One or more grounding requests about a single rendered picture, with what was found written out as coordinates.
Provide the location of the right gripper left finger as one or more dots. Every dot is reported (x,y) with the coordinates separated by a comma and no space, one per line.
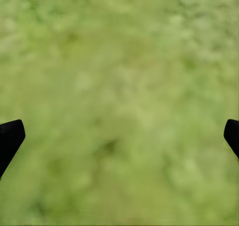
(12,135)

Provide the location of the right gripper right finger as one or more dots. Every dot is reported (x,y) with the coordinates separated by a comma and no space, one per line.
(231,135)

